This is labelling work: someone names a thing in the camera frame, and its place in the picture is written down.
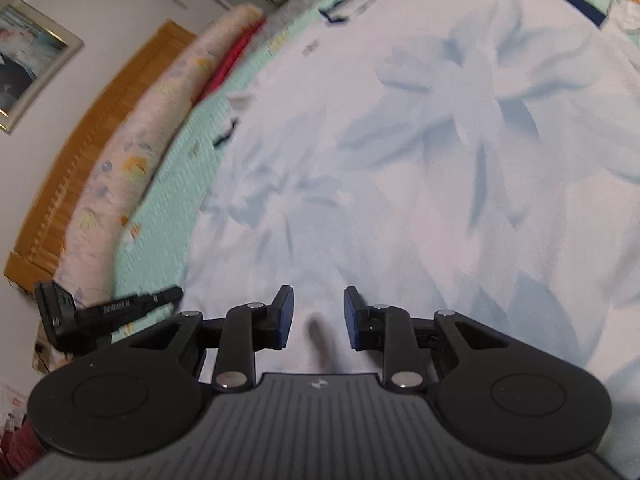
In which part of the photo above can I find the framed wall picture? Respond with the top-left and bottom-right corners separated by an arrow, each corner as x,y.
0,0 -> 85,135

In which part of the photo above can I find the white t-shirt with navy trim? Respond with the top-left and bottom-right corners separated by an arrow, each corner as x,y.
180,0 -> 640,396

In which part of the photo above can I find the person's dark red clothing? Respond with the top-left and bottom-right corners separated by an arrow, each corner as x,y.
0,422 -> 47,477

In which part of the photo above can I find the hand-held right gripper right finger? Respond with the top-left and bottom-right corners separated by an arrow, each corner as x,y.
344,286 -> 511,392

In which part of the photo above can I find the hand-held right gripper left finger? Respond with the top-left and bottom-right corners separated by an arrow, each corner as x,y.
129,285 -> 296,392

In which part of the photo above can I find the red pillow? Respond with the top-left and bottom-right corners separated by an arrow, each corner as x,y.
192,17 -> 269,107

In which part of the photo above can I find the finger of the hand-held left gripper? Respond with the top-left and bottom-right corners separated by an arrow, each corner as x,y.
75,287 -> 184,329

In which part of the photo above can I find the wooden headboard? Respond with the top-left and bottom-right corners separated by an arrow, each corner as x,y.
4,20 -> 197,292

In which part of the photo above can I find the floral bolster pillow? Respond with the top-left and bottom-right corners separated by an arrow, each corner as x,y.
54,2 -> 267,312

